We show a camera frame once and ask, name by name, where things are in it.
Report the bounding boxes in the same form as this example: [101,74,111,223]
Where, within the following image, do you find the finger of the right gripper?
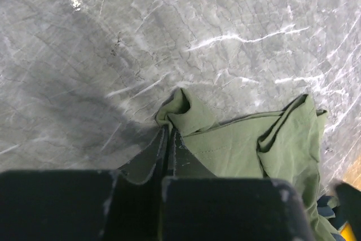
[334,182,360,224]

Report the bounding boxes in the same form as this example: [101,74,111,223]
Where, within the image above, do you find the green motorcycle tank top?
[156,88,342,240]

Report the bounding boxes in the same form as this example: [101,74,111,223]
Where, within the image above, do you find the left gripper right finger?
[161,130,314,240]

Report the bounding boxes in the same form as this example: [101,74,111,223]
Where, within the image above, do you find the yellow plastic tray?
[332,156,360,240]

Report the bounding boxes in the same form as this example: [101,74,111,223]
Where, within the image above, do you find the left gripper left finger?
[1,127,168,240]

